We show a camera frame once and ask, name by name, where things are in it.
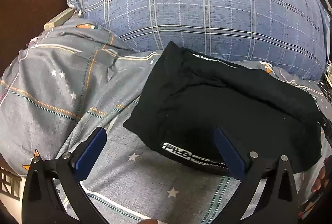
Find grey star-print bedsheet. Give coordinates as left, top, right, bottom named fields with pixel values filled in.
left=52, top=51, right=332, bottom=224

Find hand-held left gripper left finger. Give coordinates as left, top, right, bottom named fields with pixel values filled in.
left=22, top=127, right=108, bottom=224

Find wooden lattice frame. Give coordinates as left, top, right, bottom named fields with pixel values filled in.
left=0, top=160, right=22, bottom=201

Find person's right hand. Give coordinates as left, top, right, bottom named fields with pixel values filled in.
left=311, top=159, right=328, bottom=193

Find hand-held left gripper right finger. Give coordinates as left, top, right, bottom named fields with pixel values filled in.
left=213, top=127, right=299, bottom=224

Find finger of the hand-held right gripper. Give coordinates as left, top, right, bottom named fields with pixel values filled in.
left=315, top=103, right=332, bottom=147

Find small wooden box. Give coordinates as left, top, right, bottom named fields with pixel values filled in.
left=44, top=8, right=72, bottom=31

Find blue plaid pillow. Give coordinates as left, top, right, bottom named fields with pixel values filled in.
left=67, top=0, right=330, bottom=82

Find black pants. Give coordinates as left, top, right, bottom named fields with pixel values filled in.
left=122, top=41, right=325, bottom=178

